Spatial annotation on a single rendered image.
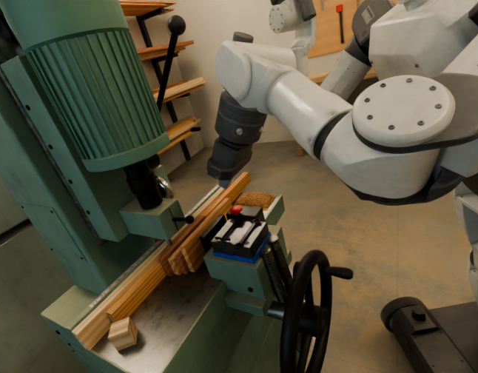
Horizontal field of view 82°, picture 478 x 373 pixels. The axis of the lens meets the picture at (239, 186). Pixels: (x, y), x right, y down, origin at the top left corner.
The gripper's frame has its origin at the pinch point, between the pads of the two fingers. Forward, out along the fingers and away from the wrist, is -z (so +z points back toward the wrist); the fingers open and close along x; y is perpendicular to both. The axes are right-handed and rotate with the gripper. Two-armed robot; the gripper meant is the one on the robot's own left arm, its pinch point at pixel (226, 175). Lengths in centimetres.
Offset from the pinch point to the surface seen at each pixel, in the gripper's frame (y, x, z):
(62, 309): 29, -26, -52
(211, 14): 201, 317, -33
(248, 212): -7.3, 0.7, -7.2
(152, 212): 10.5, -10.6, -10.5
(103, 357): 1.7, -33.1, -25.0
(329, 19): 53, 322, 3
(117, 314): 5.0, -26.7, -23.5
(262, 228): -12.0, -3.0, -5.6
